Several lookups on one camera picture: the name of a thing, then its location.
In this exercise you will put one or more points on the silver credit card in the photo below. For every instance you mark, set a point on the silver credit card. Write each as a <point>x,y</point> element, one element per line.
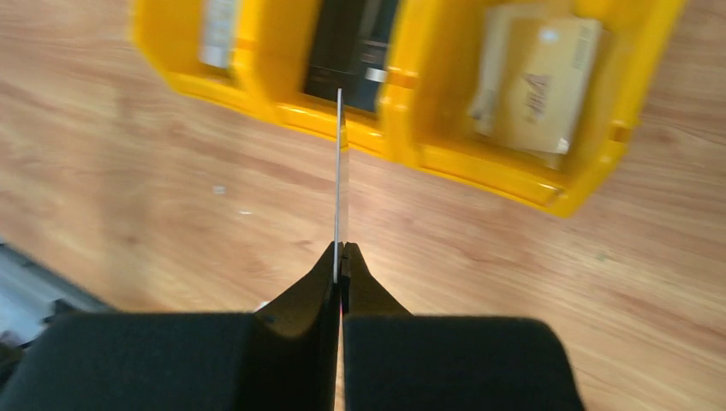
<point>342,180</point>

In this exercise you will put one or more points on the yellow three-compartment bin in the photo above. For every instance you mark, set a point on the yellow three-compartment bin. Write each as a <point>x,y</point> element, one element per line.
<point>421,120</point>

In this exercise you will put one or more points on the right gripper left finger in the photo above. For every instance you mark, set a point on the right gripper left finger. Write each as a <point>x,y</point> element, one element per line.
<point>281,357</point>

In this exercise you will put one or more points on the black cards in bin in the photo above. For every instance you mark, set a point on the black cards in bin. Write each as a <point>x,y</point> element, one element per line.
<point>350,50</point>

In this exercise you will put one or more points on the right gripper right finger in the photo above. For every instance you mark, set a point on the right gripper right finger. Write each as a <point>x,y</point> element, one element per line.
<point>396,360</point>

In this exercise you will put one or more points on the gold cards in bin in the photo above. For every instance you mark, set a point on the gold cards in bin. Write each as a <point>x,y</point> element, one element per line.
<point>535,66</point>

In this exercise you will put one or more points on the silver cards in bin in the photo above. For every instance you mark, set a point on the silver cards in bin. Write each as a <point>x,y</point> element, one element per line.
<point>218,32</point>

